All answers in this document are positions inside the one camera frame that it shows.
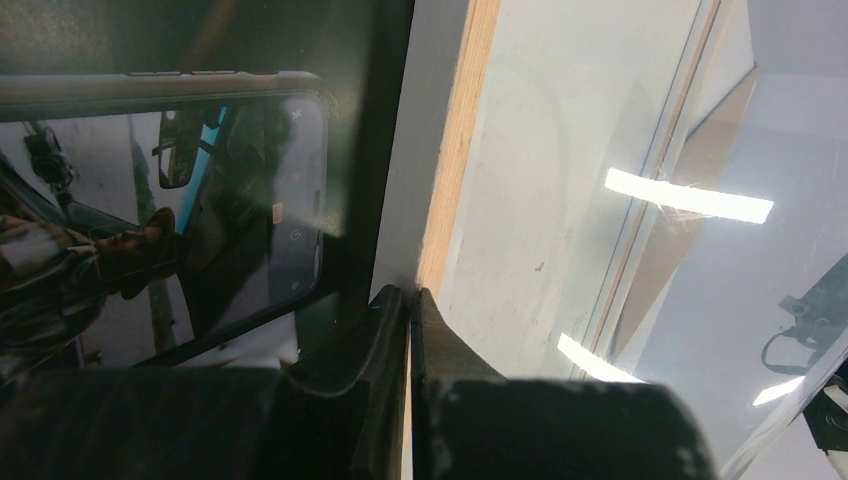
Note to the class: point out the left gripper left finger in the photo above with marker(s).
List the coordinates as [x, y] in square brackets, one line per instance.
[335, 414]

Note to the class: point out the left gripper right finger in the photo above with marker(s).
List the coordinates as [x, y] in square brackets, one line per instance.
[471, 422]

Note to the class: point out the brown cardboard backing board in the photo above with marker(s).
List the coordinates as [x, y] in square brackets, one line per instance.
[701, 165]

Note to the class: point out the printed photo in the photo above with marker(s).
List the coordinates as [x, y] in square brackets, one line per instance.
[177, 173]

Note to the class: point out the clear acrylic sheet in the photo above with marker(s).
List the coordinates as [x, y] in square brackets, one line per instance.
[775, 224]

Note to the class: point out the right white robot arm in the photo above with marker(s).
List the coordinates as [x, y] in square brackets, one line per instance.
[820, 317]

